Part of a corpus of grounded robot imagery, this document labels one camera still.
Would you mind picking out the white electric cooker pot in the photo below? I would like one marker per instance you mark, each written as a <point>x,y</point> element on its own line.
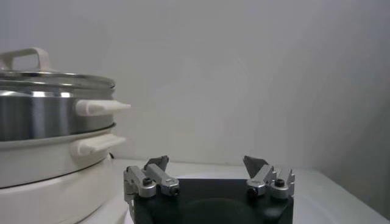
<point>45,170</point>

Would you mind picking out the steel steamer basket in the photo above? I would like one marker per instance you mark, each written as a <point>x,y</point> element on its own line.
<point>45,115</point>

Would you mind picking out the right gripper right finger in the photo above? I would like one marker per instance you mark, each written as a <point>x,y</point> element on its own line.
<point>265,179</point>

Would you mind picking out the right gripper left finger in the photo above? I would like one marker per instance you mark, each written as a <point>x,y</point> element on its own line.
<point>161,179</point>

